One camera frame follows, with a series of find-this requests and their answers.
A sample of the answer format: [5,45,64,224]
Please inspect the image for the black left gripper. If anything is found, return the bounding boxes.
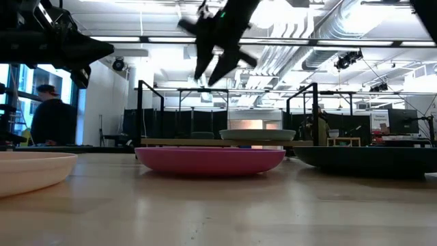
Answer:
[0,29,115,90]

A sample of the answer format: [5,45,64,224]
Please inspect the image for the black equipment rack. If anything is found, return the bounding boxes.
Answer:
[0,83,27,148]

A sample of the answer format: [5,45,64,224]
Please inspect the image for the dark teal plastic plate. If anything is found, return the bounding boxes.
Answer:
[292,146,437,179]

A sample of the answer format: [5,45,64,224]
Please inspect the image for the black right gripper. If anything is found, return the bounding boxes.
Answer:
[176,0,262,87]

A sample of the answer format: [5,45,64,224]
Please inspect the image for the red background equipment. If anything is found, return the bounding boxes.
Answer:
[372,131,392,145]

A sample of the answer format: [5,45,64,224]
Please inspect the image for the pink plastic plate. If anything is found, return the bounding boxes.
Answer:
[134,146,287,177]

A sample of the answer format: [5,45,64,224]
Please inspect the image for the large glass window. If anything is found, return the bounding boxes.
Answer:
[0,63,80,146]

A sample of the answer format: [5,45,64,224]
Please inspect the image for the person behind shelf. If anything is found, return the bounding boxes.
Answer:
[299,105,331,147]

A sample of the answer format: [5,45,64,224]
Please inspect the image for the small wooden side table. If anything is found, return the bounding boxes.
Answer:
[326,137,362,148]

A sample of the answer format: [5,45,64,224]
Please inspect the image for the black ceiling spotlight cluster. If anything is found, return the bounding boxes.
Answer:
[333,50,364,71]
[369,82,389,94]

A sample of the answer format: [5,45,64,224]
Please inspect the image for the cream plastic plate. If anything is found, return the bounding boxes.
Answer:
[0,150,79,200]

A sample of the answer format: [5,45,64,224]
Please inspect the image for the long ceiling light rail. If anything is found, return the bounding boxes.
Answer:
[89,35,437,48]

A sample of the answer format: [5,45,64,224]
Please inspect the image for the black tripod stand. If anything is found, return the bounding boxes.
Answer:
[98,114,107,148]

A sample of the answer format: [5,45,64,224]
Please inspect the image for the yellow-green background item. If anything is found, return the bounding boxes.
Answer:
[20,128,35,147]

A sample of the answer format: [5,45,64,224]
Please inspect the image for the pale green plastic plate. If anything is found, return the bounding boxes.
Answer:
[218,128,297,142]

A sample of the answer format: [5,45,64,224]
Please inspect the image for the black background workstation frame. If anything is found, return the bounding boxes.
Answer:
[317,90,355,119]
[176,87,230,137]

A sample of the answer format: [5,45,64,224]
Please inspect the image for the black table edge rail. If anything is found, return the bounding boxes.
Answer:
[13,145,137,154]

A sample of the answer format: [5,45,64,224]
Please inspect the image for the person by window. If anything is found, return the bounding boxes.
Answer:
[29,84,79,147]

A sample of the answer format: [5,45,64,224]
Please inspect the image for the black partition panels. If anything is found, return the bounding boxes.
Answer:
[122,108,229,140]
[282,111,372,147]

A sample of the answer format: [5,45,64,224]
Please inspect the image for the white printed sign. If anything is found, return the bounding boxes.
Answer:
[370,111,391,133]

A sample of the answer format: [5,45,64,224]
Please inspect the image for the wooden shelf with black frame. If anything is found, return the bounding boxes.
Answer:
[136,79,320,161]

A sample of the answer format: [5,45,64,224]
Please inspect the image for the round black ceiling camera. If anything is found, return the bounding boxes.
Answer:
[111,57,126,72]

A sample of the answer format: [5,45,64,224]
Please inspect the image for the black computer monitor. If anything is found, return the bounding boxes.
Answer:
[388,108,420,135]

